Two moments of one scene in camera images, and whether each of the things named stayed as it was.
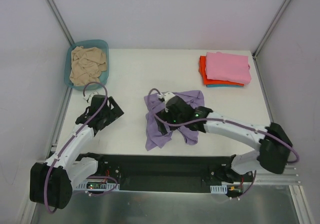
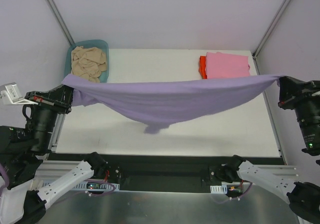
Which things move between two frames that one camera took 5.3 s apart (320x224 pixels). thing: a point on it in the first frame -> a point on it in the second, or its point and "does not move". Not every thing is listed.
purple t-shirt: (155, 138) -> (157, 106)
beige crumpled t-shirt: (87, 65) does not move
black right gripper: (166, 121) -> (296, 99)
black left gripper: (110, 111) -> (47, 103)
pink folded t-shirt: (220, 66) does not move
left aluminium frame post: (55, 12) does not move
